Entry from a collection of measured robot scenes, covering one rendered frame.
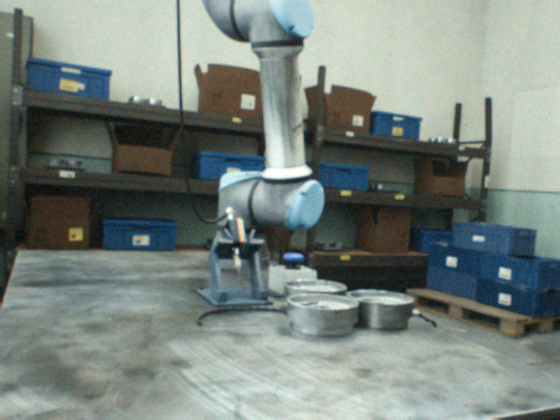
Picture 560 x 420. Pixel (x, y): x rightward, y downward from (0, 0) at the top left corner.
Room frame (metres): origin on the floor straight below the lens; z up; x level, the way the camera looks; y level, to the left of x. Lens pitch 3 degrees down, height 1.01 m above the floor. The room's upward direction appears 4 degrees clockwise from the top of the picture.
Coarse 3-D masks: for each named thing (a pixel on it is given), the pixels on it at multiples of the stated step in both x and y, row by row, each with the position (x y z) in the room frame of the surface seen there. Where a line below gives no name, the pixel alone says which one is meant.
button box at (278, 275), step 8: (272, 272) 1.08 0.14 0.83; (280, 272) 1.05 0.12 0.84; (288, 272) 1.04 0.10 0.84; (296, 272) 1.05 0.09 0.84; (304, 272) 1.06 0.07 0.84; (312, 272) 1.06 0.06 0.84; (272, 280) 1.08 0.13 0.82; (280, 280) 1.04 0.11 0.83; (288, 280) 1.04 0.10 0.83; (272, 288) 1.08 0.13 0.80; (280, 288) 1.04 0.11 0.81
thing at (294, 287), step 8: (296, 280) 0.97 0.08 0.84; (304, 280) 0.98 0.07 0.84; (312, 280) 0.99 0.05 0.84; (320, 280) 0.99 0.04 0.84; (288, 288) 0.91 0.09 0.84; (296, 288) 0.90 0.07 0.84; (304, 288) 0.98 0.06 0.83; (312, 288) 0.98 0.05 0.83; (320, 288) 0.98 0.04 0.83; (328, 288) 0.98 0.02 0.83; (336, 288) 0.98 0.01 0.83; (344, 288) 0.93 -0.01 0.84; (288, 296) 0.91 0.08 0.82; (344, 296) 0.93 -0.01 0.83
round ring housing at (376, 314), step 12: (360, 300) 0.84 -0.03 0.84; (396, 300) 0.91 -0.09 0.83; (408, 300) 0.90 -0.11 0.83; (360, 312) 0.84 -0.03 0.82; (372, 312) 0.83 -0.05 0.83; (384, 312) 0.83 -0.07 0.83; (396, 312) 0.83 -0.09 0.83; (408, 312) 0.85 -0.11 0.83; (360, 324) 0.84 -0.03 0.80; (372, 324) 0.83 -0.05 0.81; (384, 324) 0.83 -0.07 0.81; (396, 324) 0.84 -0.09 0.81
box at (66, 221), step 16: (32, 208) 3.69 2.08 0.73; (48, 208) 3.74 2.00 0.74; (64, 208) 3.79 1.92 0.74; (80, 208) 3.85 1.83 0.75; (32, 224) 3.70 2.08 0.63; (48, 224) 3.75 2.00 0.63; (64, 224) 3.80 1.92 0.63; (80, 224) 3.86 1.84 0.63; (32, 240) 3.70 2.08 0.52; (48, 240) 3.75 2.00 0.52; (64, 240) 3.81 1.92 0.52; (80, 240) 3.86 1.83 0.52
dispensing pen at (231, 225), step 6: (228, 210) 1.01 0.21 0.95; (234, 210) 1.02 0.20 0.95; (228, 216) 1.02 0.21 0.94; (228, 222) 0.98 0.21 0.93; (234, 222) 0.99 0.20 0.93; (228, 228) 0.98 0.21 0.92; (234, 228) 0.98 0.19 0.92; (234, 234) 0.97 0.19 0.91; (234, 240) 0.97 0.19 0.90; (234, 246) 0.98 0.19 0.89; (234, 252) 0.97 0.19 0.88; (234, 258) 0.97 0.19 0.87; (240, 276) 0.95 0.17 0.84; (240, 282) 0.95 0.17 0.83
